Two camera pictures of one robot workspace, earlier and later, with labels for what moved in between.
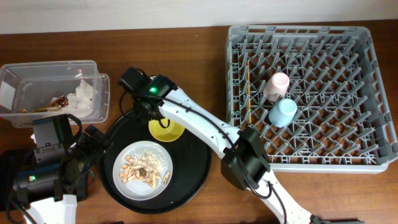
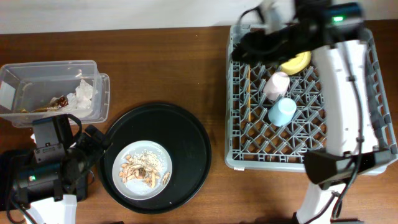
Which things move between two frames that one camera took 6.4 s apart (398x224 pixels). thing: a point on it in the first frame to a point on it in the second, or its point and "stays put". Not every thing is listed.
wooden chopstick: [248, 91] stays put
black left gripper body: [96, 137] stays put
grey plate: [142, 170] stays put
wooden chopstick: [249, 79] stays put
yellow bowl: [172, 132] to [297, 64]
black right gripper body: [143, 109] to [279, 43]
